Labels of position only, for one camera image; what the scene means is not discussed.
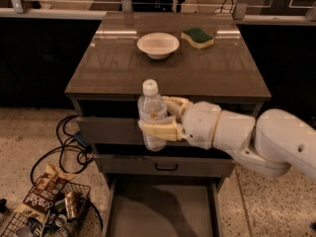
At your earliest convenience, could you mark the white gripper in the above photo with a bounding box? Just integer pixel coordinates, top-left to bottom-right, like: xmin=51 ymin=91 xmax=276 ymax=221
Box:
xmin=138 ymin=96 xmax=222 ymax=150

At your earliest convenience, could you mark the clear plastic water bottle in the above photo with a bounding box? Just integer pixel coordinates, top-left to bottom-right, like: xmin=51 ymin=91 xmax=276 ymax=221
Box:
xmin=137 ymin=79 xmax=167 ymax=151

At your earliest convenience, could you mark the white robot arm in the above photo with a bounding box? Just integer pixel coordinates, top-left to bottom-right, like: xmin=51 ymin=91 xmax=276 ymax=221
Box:
xmin=138 ymin=97 xmax=316 ymax=180

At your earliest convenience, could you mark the grey drawer cabinet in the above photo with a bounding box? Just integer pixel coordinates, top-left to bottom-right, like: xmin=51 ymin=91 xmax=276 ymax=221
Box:
xmin=64 ymin=11 xmax=273 ymax=237

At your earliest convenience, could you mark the top grey drawer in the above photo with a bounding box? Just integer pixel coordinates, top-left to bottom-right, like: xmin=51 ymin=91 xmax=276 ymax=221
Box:
xmin=76 ymin=116 xmax=258 ymax=149

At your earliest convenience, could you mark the grey drawer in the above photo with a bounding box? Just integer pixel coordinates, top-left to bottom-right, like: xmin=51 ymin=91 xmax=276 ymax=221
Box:
xmin=95 ymin=155 xmax=236 ymax=178
xmin=76 ymin=116 xmax=258 ymax=149
xmin=102 ymin=176 xmax=223 ymax=237

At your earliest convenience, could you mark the middle grey drawer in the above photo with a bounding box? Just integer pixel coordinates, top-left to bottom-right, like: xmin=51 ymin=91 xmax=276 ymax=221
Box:
xmin=95 ymin=155 xmax=236 ymax=178

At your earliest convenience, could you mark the bottom grey drawer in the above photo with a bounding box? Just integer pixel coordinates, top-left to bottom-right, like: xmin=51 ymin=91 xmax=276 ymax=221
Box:
xmin=102 ymin=176 xmax=223 ymax=237

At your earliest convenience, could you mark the white ceramic bowl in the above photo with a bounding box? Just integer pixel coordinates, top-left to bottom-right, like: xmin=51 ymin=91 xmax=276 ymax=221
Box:
xmin=137 ymin=33 xmax=180 ymax=59

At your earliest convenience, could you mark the green yellow sponge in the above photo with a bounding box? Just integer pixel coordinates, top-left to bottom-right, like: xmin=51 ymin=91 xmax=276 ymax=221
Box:
xmin=181 ymin=28 xmax=214 ymax=49

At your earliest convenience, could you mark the blue power plug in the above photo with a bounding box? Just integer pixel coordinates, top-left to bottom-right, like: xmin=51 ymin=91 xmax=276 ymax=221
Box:
xmin=74 ymin=131 xmax=91 ymax=149

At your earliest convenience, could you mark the copper drink can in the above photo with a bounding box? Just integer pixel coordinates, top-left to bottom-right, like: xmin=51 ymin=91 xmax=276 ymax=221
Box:
xmin=64 ymin=192 xmax=79 ymax=220

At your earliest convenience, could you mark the silver tin can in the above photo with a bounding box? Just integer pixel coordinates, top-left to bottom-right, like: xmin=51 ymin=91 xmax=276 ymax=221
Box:
xmin=54 ymin=214 xmax=67 ymax=227

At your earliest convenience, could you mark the brown snack bag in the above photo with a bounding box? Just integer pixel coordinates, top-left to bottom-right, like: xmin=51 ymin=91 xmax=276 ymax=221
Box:
xmin=15 ymin=163 xmax=76 ymax=223

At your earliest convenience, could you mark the dark object at left edge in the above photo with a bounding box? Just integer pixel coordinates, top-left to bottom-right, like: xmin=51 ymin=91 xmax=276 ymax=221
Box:
xmin=0 ymin=198 xmax=8 ymax=213

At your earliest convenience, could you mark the black floor cable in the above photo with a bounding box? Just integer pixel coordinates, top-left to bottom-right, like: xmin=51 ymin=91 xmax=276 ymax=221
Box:
xmin=30 ymin=115 xmax=105 ymax=230

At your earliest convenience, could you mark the black wire basket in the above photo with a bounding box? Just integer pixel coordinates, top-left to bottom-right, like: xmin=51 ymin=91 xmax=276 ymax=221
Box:
xmin=1 ymin=183 xmax=90 ymax=237

